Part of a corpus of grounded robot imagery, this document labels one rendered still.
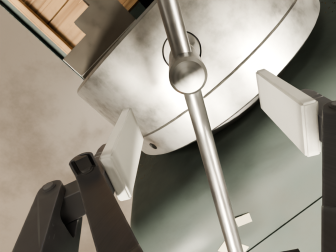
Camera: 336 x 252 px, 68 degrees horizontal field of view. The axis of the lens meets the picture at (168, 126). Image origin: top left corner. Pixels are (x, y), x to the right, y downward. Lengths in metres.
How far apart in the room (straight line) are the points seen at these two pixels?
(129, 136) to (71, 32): 0.45
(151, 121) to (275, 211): 0.16
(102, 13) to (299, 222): 0.34
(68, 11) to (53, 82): 1.01
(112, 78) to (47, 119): 1.41
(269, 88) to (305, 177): 0.14
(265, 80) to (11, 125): 1.66
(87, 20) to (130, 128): 0.21
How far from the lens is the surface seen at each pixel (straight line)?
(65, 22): 0.60
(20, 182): 1.91
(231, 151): 0.28
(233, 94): 0.24
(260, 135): 0.28
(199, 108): 0.16
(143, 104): 0.25
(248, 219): 0.29
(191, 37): 0.23
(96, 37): 0.35
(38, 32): 0.99
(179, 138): 0.27
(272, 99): 0.17
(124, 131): 0.16
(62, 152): 1.71
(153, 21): 0.22
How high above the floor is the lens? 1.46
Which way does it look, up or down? 69 degrees down
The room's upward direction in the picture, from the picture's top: 167 degrees clockwise
